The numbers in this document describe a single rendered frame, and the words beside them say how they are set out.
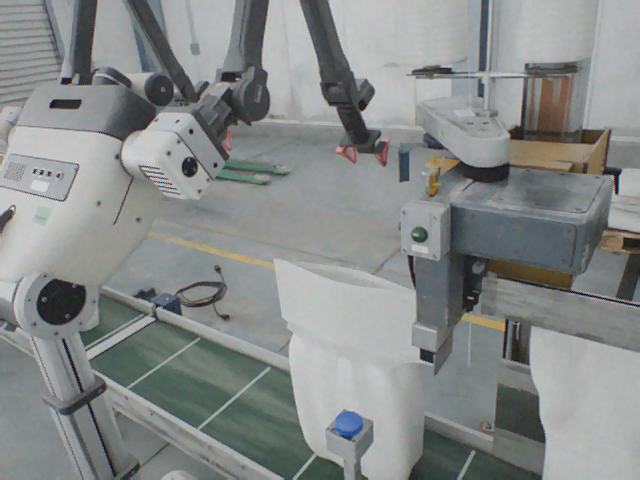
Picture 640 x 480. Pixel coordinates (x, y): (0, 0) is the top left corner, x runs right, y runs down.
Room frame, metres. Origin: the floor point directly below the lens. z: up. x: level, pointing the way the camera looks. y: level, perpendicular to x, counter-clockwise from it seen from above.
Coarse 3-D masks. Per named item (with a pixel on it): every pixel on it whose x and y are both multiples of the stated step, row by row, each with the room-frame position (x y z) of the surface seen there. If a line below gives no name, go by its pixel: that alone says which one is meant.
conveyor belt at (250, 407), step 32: (128, 352) 1.84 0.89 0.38; (160, 352) 1.81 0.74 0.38; (192, 352) 1.79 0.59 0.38; (224, 352) 1.77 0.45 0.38; (128, 384) 1.61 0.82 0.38; (160, 384) 1.59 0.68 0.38; (192, 384) 1.58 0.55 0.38; (224, 384) 1.56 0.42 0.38; (256, 384) 1.54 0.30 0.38; (288, 384) 1.52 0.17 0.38; (192, 416) 1.40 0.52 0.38; (224, 416) 1.38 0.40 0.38; (256, 416) 1.37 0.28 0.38; (288, 416) 1.35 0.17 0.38; (256, 448) 1.22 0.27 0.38; (288, 448) 1.21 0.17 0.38; (448, 448) 1.14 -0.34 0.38
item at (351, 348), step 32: (288, 288) 1.28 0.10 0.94; (320, 288) 1.17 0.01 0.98; (352, 288) 1.10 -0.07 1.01; (384, 288) 1.12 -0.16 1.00; (288, 320) 1.28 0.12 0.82; (320, 320) 1.18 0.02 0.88; (352, 320) 1.11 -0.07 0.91; (384, 320) 1.07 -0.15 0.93; (320, 352) 1.14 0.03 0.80; (352, 352) 1.10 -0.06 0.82; (384, 352) 1.07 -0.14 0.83; (416, 352) 1.03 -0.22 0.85; (320, 384) 1.12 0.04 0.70; (352, 384) 1.05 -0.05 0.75; (384, 384) 1.01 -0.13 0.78; (416, 384) 1.04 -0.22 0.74; (320, 416) 1.13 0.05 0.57; (384, 416) 1.01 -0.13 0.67; (416, 416) 1.04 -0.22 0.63; (320, 448) 1.14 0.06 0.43; (384, 448) 1.01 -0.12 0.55; (416, 448) 1.05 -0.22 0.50
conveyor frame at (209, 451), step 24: (168, 312) 2.08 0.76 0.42; (216, 336) 1.87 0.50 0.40; (264, 360) 1.69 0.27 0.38; (288, 360) 1.62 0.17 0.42; (120, 408) 1.59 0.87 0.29; (144, 408) 1.48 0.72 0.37; (168, 432) 1.40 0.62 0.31; (192, 432) 1.28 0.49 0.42; (432, 432) 1.24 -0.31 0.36; (456, 432) 1.19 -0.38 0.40; (192, 456) 1.30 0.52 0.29; (216, 456) 1.24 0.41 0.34; (240, 456) 1.15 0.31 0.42
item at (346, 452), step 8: (344, 408) 0.87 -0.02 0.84; (368, 424) 0.81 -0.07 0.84; (328, 432) 0.80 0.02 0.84; (360, 432) 0.79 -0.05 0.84; (368, 432) 0.80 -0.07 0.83; (328, 440) 0.80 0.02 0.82; (336, 440) 0.79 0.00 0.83; (344, 440) 0.78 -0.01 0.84; (352, 440) 0.77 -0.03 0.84; (360, 440) 0.78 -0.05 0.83; (368, 440) 0.80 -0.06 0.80; (328, 448) 0.80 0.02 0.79; (336, 448) 0.79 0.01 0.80; (344, 448) 0.78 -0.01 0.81; (352, 448) 0.76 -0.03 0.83; (360, 448) 0.78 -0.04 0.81; (368, 448) 0.80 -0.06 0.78; (344, 456) 0.78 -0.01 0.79; (352, 456) 0.77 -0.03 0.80; (360, 456) 0.77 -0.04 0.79
